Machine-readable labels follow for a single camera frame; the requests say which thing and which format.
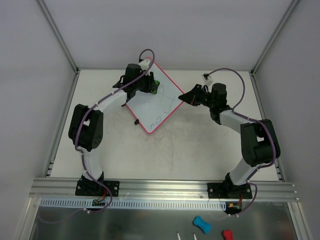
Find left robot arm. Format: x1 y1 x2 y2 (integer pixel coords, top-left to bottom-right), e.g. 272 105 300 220
68 59 160 195

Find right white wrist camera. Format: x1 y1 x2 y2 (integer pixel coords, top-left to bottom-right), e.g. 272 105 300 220
202 73 213 87

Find red bone-shaped eraser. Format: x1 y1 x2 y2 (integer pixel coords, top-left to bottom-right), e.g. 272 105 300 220
222 230 233 240

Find aluminium frame post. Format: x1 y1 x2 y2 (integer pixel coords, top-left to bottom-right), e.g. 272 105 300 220
35 0 79 74
250 0 301 76

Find left aluminium frame post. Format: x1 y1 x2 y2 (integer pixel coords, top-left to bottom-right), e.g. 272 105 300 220
35 0 79 74

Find green bone-shaped eraser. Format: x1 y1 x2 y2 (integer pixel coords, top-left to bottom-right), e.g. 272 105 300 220
151 80 160 95

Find aluminium mounting rail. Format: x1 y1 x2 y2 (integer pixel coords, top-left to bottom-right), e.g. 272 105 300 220
29 177 300 202

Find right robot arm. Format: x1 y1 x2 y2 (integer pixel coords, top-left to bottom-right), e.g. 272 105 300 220
178 83 281 198

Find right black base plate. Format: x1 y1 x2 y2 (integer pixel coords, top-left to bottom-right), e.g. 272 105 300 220
207 182 253 200

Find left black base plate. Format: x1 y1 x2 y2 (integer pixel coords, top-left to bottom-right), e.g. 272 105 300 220
75 178 120 197

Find right aluminium frame post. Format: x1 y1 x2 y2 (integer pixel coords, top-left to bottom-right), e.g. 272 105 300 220
250 0 301 76

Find slotted white cable duct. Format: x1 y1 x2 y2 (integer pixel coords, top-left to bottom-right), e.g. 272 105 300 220
39 197 227 211

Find blue bone-shaped eraser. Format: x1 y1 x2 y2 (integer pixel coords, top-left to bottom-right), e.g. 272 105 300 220
193 215 212 234

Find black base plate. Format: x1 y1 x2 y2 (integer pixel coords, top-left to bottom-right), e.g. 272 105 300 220
75 178 120 197
207 182 253 200

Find pink-framed whiteboard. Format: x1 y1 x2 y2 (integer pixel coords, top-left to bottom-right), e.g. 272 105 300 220
126 63 184 134

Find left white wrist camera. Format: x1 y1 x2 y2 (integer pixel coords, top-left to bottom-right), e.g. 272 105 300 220
138 58 151 71

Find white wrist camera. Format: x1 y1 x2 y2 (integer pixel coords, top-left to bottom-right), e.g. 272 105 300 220
202 73 213 87
138 58 151 71

